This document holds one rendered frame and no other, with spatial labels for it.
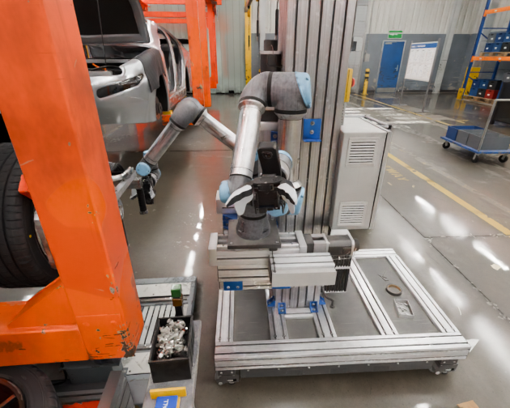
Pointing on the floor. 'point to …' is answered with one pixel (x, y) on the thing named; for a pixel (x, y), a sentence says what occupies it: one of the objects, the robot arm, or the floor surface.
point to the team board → (421, 65)
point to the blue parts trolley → (482, 138)
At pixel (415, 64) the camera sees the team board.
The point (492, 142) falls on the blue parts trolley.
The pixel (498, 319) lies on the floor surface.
